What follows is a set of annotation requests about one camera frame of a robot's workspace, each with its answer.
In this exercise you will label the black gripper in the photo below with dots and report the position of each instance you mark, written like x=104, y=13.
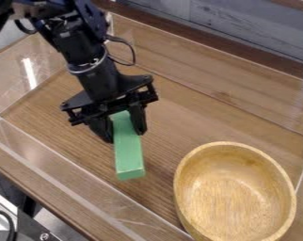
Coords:
x=110, y=92

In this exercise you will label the brown wooden bowl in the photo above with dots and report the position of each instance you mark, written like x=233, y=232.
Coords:
x=234, y=194

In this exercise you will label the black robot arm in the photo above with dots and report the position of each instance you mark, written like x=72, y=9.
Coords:
x=74, y=26

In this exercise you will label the green rectangular block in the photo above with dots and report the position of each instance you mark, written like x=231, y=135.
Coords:
x=128, y=151

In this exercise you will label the black metal frame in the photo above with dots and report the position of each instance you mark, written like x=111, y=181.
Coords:
x=26, y=221

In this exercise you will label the clear acrylic front wall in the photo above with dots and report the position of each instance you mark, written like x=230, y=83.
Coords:
x=78, y=196

